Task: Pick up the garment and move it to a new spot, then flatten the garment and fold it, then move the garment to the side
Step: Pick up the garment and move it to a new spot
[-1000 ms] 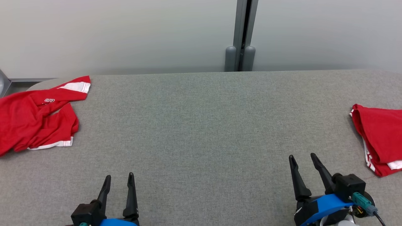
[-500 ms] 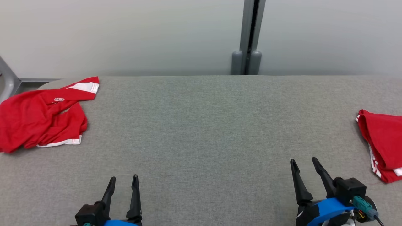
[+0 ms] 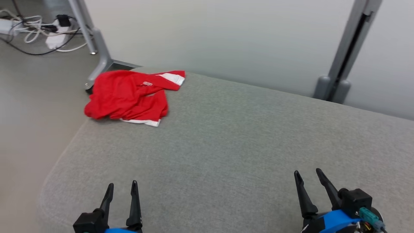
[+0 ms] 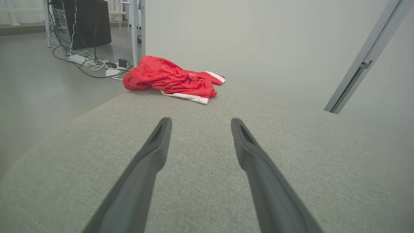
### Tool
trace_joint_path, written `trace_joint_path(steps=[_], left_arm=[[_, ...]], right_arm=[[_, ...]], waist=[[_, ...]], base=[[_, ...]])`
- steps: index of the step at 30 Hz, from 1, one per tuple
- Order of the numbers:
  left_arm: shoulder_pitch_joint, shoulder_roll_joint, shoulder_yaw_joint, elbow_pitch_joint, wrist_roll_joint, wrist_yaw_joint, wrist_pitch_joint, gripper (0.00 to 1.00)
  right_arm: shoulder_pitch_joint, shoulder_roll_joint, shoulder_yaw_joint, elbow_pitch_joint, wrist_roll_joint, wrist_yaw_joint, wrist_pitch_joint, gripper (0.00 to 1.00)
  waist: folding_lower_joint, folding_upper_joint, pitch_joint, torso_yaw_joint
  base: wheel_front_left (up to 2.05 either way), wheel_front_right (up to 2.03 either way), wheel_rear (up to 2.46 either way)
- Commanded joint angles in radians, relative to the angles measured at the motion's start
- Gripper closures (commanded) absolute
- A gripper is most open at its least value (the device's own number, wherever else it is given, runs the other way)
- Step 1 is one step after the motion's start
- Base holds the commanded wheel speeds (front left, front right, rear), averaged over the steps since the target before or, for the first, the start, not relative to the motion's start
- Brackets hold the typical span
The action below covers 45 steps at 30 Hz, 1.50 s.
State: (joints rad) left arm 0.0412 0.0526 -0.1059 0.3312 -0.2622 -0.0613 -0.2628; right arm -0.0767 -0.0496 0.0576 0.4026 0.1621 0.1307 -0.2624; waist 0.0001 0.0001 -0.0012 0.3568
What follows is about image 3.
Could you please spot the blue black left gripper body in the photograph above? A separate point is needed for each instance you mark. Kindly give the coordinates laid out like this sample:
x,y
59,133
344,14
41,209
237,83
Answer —
x,y
123,230

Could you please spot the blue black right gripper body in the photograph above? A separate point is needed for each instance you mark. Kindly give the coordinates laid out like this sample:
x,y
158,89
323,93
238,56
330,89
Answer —
x,y
333,220

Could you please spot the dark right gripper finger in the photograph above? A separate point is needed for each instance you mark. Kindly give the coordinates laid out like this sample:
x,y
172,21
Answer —
x,y
305,200
330,189

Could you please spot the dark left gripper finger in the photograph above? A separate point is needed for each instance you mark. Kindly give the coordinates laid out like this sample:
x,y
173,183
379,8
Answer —
x,y
135,207
106,200

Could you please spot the red shirt with white trim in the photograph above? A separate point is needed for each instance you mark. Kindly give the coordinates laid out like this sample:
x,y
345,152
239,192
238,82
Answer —
x,y
126,94

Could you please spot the black caster wheel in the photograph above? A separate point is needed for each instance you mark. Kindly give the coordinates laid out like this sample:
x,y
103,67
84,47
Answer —
x,y
88,89

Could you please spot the grey metal table leg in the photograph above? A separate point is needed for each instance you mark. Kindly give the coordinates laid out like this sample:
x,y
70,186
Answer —
x,y
102,48

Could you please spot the black power adapter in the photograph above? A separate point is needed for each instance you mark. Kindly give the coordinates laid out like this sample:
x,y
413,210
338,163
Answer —
x,y
63,20

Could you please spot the teal right camera connector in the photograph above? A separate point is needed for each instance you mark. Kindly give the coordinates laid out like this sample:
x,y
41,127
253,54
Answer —
x,y
370,216

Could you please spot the grey partition post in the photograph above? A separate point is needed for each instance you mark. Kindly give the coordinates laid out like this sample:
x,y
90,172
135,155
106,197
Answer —
x,y
347,48

